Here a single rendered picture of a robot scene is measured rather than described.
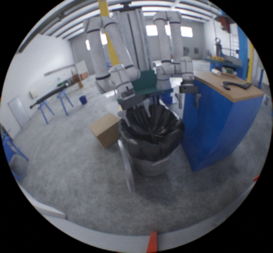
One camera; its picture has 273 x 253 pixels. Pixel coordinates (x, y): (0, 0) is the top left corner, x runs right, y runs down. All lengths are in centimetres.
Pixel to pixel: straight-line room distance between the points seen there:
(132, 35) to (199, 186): 184
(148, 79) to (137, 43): 46
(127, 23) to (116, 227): 218
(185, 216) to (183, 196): 24
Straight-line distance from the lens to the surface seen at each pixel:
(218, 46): 291
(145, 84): 118
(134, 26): 127
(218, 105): 68
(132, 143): 60
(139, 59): 121
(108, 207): 124
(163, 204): 113
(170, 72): 78
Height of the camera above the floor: 113
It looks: 36 degrees down
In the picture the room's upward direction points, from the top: 12 degrees counter-clockwise
